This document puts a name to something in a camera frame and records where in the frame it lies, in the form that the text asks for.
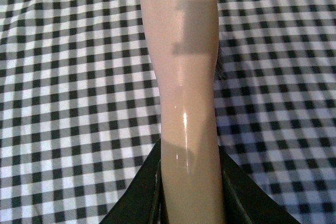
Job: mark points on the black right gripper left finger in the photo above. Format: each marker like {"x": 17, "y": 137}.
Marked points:
{"x": 143, "y": 200}

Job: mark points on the black white checkered bedsheet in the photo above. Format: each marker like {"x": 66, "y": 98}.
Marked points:
{"x": 80, "y": 104}

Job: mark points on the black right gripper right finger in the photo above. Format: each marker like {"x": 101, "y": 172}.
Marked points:
{"x": 244, "y": 200}

